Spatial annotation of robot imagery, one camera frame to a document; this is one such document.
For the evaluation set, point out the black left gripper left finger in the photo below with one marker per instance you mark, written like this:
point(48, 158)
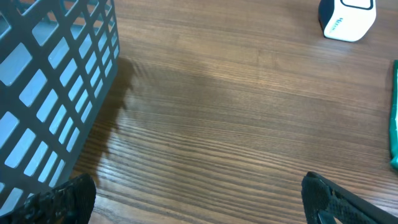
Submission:
point(71, 202)

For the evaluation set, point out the green 3M gloves packet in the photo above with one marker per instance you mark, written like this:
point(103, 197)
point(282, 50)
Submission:
point(393, 118)

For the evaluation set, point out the white barcode scanner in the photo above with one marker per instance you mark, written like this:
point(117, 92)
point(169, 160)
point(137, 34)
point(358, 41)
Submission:
point(346, 20)

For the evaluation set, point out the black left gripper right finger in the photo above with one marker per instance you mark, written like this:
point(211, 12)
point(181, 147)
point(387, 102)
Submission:
point(326, 202)

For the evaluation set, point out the grey plastic shopping basket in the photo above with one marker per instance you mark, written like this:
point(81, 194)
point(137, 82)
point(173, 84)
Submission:
point(58, 62)

